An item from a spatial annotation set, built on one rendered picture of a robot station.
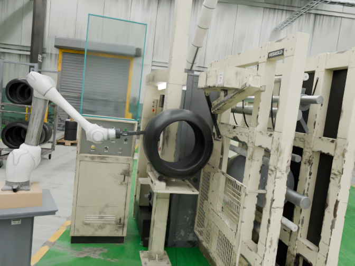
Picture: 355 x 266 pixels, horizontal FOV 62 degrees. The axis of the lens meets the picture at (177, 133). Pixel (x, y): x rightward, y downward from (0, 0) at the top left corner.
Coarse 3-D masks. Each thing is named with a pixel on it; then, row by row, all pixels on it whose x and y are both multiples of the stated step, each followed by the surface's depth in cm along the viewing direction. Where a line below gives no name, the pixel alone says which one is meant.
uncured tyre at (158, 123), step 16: (160, 112) 242; (176, 112) 226; (192, 112) 230; (160, 128) 222; (192, 128) 257; (208, 128) 233; (144, 144) 231; (208, 144) 233; (160, 160) 225; (192, 160) 258; (208, 160) 238; (176, 176) 231
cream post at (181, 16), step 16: (176, 0) 255; (176, 16) 252; (176, 32) 253; (176, 48) 255; (176, 64) 256; (176, 80) 258; (176, 96) 260; (176, 128) 263; (160, 144) 269; (160, 208) 268; (160, 224) 270; (160, 240) 272; (160, 256) 274
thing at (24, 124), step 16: (0, 64) 501; (32, 64) 506; (0, 80) 504; (16, 80) 516; (0, 96) 507; (16, 96) 546; (32, 96) 511; (0, 112) 510; (16, 112) 509; (0, 128) 514; (16, 128) 560; (48, 128) 611; (16, 144) 554; (0, 160) 522
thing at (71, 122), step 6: (66, 120) 838; (72, 120) 838; (66, 126) 825; (72, 126) 825; (78, 126) 882; (66, 132) 826; (72, 132) 828; (60, 138) 850; (66, 138) 827; (72, 138) 830; (66, 144) 824; (72, 144) 858
